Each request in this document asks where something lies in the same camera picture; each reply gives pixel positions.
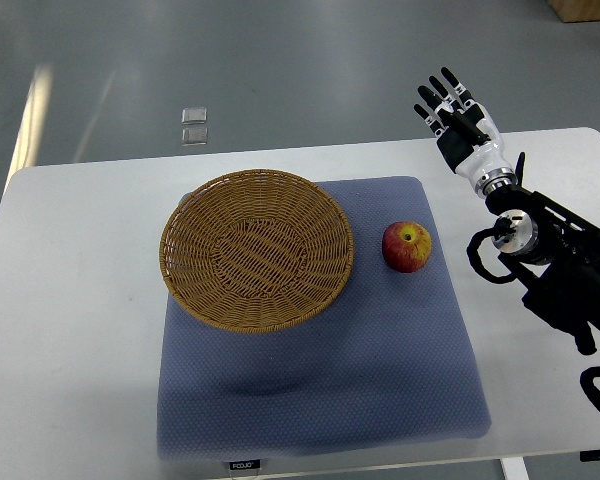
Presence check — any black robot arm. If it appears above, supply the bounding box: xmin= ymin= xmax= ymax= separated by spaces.
xmin=486 ymin=154 xmax=600 ymax=355

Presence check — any floor socket plate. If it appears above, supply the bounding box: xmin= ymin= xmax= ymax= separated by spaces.
xmin=181 ymin=126 xmax=208 ymax=146
xmin=181 ymin=107 xmax=207 ymax=125

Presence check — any red yellow apple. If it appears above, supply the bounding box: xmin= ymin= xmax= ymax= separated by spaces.
xmin=381 ymin=221 xmax=432 ymax=273

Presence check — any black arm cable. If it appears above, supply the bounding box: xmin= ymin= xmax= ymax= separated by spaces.
xmin=466 ymin=227 xmax=600 ymax=431

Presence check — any blue-grey quilted mat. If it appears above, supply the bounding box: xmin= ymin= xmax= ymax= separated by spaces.
xmin=157 ymin=176 xmax=491 ymax=461

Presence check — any black table label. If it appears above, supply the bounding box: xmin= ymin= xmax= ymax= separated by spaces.
xmin=229 ymin=459 xmax=261 ymax=471

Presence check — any white table leg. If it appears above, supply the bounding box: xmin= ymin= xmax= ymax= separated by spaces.
xmin=500 ymin=457 xmax=530 ymax=480

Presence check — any brown wicker basket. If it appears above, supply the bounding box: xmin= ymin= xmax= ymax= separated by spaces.
xmin=159 ymin=169 xmax=354 ymax=334

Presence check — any lower floor socket plate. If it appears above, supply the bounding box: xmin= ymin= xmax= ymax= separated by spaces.
xmin=181 ymin=126 xmax=208 ymax=146

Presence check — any upper floor socket plate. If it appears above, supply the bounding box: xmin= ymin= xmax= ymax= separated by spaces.
xmin=181 ymin=107 xmax=207 ymax=125

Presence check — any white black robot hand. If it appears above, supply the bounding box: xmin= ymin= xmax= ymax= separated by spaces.
xmin=414 ymin=67 xmax=518 ymax=198

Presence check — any wooden furniture corner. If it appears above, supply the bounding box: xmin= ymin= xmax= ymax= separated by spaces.
xmin=548 ymin=0 xmax=600 ymax=23

